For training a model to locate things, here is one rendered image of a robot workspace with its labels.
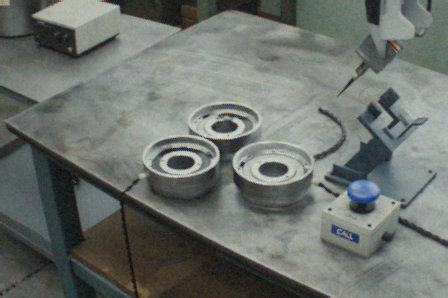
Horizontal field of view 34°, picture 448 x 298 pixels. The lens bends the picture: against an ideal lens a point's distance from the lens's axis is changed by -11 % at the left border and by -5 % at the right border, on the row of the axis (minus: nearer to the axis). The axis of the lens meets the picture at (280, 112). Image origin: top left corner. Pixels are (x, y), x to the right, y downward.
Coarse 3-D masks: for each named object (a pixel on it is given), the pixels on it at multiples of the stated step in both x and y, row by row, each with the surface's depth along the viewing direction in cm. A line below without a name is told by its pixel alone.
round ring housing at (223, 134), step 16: (192, 112) 113; (208, 112) 115; (224, 112) 115; (240, 112) 115; (256, 112) 113; (192, 128) 109; (208, 128) 111; (224, 128) 114; (240, 128) 111; (256, 128) 109; (224, 144) 107; (240, 144) 108; (224, 160) 109
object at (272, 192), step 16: (256, 144) 105; (272, 144) 106; (288, 144) 106; (240, 160) 104; (272, 160) 104; (288, 160) 104; (304, 160) 104; (240, 176) 99; (256, 176) 101; (272, 176) 105; (288, 176) 101; (304, 176) 99; (240, 192) 102; (256, 192) 98; (272, 192) 98; (288, 192) 98; (304, 192) 100
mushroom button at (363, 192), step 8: (352, 184) 91; (360, 184) 91; (368, 184) 91; (376, 184) 91; (352, 192) 90; (360, 192) 90; (368, 192) 90; (376, 192) 90; (360, 200) 89; (368, 200) 89
